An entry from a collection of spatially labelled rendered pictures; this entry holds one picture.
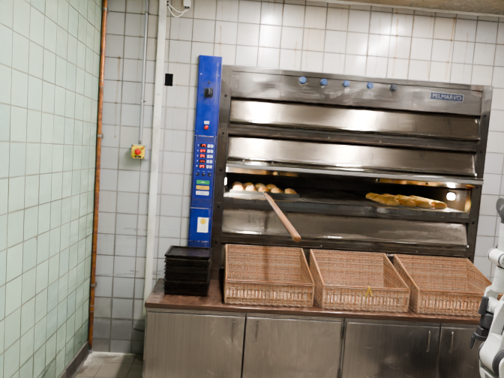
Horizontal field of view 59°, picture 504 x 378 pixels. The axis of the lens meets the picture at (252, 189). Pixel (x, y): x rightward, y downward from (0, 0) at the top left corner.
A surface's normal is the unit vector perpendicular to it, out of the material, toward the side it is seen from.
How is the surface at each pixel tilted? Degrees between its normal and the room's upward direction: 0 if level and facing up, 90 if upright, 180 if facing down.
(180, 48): 90
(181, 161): 90
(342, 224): 70
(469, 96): 90
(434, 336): 90
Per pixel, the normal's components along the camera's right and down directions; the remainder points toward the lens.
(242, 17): 0.04, 0.08
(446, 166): 0.07, -0.26
